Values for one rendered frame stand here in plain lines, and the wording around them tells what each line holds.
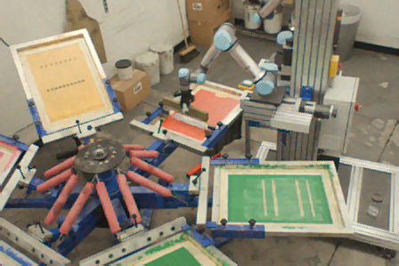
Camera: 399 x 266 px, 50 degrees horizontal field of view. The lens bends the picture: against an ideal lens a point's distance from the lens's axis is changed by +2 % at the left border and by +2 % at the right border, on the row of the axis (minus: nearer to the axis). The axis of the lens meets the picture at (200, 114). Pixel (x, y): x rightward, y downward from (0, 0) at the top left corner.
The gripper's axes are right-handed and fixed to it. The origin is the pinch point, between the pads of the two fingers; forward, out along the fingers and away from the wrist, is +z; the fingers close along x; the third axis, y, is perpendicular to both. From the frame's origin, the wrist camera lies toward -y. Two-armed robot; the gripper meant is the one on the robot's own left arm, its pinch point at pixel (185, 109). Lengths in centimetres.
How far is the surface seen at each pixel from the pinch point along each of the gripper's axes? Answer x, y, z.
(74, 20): 71, -196, -8
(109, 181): -87, 5, -3
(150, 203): -75, 24, 19
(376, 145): 166, 111, 111
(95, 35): 94, -196, 19
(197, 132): -2.3, 11.2, 15.5
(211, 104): 34.3, 0.8, 15.5
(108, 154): -82, 4, -20
